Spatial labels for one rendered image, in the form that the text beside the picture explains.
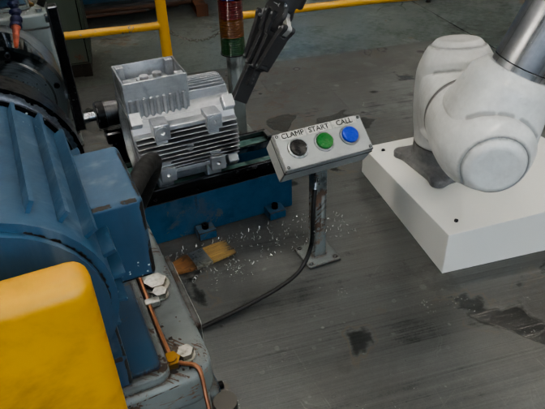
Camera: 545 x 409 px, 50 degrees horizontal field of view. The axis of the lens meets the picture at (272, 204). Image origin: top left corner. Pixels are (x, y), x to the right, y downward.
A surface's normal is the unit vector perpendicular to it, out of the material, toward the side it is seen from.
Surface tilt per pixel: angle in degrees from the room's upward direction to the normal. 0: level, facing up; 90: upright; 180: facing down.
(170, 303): 0
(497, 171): 93
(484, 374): 0
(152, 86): 90
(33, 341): 90
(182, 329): 0
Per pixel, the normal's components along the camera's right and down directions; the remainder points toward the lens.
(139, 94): 0.40, 0.51
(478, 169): -0.02, 0.62
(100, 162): -0.04, -0.82
